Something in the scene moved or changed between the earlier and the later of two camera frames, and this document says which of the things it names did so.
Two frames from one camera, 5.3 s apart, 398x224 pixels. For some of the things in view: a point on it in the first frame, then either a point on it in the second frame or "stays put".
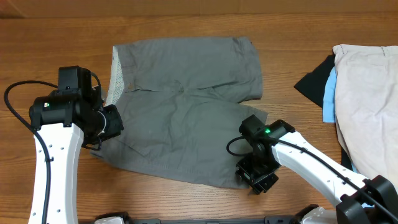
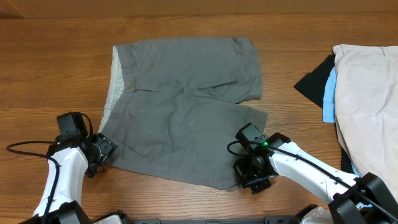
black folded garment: x=313 y=85 stays put
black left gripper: x=116 y=125 -> x=106 y=145
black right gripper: x=260 y=186 stays put
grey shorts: x=181 y=102 stays put
